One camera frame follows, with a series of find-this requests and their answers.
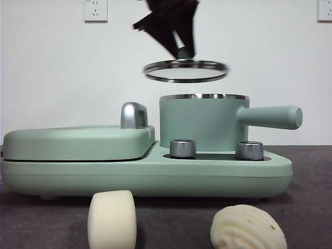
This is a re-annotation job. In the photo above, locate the green hinged griddle lid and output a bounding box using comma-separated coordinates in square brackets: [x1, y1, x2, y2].
[2, 124, 156, 161]

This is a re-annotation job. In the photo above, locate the white wall power outlet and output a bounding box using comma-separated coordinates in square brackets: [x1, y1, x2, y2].
[83, 0, 108, 23]
[317, 0, 332, 22]

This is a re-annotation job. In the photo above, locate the glass pot lid green knob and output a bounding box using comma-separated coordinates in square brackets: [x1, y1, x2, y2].
[142, 45, 230, 84]

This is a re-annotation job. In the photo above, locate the green breakfast machine base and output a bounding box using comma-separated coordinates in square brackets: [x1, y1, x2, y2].
[0, 141, 294, 202]

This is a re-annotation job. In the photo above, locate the chrome griddle lid handle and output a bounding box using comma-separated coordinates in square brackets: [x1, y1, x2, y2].
[120, 101, 149, 130]

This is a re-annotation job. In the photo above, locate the plain white steamed bun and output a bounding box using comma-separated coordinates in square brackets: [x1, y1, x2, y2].
[87, 190, 137, 249]

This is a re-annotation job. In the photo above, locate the swirled white steamed bun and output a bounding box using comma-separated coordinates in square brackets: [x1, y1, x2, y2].
[210, 204, 288, 249]

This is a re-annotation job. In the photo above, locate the silver control knob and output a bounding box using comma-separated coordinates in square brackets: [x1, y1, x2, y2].
[235, 141, 265, 160]
[170, 139, 197, 158]

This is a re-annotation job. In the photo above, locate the green pot with side handle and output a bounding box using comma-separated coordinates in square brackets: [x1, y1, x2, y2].
[158, 92, 303, 153]

